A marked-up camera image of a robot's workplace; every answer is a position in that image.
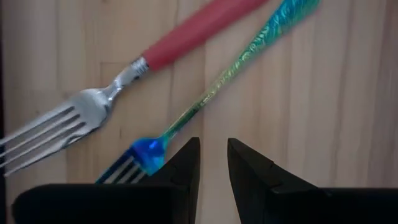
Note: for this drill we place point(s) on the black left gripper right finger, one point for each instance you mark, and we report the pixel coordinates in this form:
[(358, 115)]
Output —
[(280, 202)]

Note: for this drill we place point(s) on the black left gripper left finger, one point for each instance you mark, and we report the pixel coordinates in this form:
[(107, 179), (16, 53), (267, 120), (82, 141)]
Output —
[(155, 202)]

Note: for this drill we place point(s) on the iridescent rainbow metal fork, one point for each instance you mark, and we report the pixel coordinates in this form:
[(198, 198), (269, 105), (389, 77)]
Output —
[(149, 154)]

